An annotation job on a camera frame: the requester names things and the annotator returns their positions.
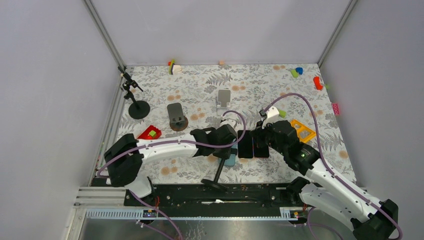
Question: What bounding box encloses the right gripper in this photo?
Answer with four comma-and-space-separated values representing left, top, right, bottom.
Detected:
249, 118, 288, 156

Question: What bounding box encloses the black tripod stand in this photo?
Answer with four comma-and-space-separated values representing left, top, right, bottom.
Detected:
117, 66, 151, 120
200, 148, 238, 192

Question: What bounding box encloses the purple-edged black phone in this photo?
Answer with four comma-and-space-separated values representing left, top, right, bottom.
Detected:
252, 139, 270, 159

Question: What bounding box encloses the teal phone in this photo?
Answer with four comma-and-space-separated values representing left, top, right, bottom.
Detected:
224, 144, 238, 167

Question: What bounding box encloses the wooden-base grey phone stand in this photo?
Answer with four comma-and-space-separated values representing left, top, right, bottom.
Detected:
167, 102, 189, 132

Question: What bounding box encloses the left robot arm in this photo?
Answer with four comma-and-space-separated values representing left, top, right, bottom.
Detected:
102, 123, 237, 206

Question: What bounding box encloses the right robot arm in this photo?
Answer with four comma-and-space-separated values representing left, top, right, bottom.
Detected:
250, 120, 399, 240

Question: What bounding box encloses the white phone stand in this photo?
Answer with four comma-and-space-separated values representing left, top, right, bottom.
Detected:
216, 89, 231, 116

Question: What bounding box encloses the pink brick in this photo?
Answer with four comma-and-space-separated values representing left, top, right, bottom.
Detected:
331, 103, 341, 116

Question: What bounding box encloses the green cylinder block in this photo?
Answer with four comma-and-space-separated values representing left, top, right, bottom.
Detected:
290, 69, 299, 78

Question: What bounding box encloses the red arch block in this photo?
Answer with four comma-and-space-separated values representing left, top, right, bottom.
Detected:
313, 76, 324, 91

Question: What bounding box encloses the blue heart block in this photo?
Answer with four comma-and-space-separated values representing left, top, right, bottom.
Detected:
295, 67, 304, 75

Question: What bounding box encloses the red yellow toy truck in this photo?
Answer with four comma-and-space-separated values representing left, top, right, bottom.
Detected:
137, 125, 162, 140

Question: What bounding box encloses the floral patterned mat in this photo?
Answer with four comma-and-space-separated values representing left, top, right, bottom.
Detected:
109, 63, 357, 184

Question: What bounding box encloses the colourful block stack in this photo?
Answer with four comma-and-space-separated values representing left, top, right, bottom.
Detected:
168, 59, 182, 75

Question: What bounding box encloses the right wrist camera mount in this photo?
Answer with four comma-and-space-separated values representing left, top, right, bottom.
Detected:
259, 106, 280, 129

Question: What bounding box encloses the yellow triangle frame toy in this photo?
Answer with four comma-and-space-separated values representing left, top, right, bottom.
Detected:
290, 119, 317, 144

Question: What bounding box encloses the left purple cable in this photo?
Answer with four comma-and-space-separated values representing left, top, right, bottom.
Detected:
96, 110, 248, 178

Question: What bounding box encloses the purple cable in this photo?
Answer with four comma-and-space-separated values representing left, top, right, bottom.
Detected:
263, 93, 403, 240
96, 110, 248, 178

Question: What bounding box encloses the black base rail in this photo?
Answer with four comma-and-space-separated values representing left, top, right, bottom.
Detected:
74, 182, 374, 221

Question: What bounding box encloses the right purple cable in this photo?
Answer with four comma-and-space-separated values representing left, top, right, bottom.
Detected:
263, 93, 403, 240

